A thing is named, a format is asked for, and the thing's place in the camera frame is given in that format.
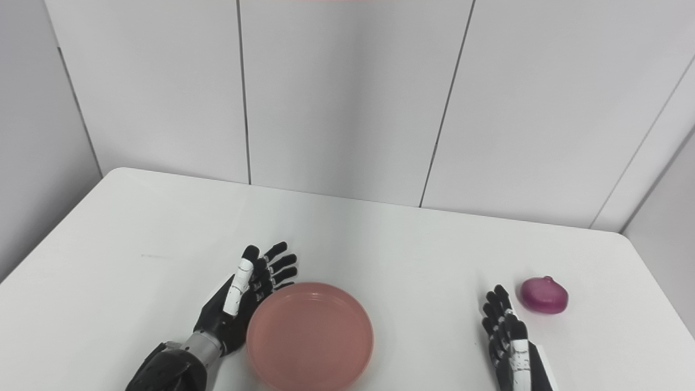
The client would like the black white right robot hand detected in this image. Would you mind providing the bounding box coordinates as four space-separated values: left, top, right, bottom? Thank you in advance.
482 285 555 391

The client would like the purple red onion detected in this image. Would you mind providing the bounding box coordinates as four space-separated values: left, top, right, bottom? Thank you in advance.
521 276 569 314

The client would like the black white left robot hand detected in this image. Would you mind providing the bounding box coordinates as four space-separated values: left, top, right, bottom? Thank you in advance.
193 242 298 357

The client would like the pink round plate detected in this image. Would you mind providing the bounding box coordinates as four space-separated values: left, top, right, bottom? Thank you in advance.
246 282 375 391

